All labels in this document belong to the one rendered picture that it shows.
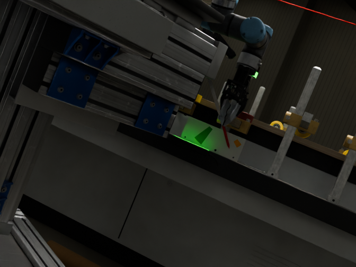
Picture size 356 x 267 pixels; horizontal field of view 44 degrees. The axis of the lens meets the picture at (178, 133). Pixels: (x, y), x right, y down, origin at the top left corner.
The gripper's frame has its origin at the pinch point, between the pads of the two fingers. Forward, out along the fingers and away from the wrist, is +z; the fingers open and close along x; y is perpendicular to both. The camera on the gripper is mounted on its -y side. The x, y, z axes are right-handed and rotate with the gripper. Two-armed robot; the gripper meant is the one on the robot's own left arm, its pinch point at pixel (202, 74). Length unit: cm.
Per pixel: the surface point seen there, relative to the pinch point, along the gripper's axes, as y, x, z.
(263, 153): -41.1, -14.8, 19.7
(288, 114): -37.4, 7.5, 1.4
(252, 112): -50, -104, -2
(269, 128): -37.7, -9.8, 8.5
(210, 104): -10.5, -19.8, 8.9
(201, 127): -8.7, -2.8, 20.0
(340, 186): -65, 17, 19
